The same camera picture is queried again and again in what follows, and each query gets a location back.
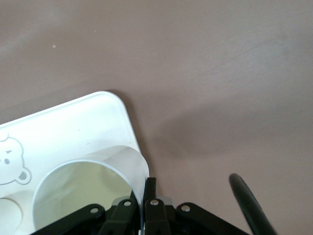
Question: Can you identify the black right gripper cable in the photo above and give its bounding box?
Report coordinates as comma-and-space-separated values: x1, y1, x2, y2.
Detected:
228, 173, 278, 235

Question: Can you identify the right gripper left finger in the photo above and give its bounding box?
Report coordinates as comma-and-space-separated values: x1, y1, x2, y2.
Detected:
99, 189, 138, 235

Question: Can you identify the cream bear print tray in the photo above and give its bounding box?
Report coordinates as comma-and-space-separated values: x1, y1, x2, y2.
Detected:
0, 91, 147, 235

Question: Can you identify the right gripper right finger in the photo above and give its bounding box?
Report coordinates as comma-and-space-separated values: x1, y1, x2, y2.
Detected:
142, 177, 170, 235

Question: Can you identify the white plastic cup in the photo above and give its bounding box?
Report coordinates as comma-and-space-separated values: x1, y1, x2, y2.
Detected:
31, 145, 150, 235

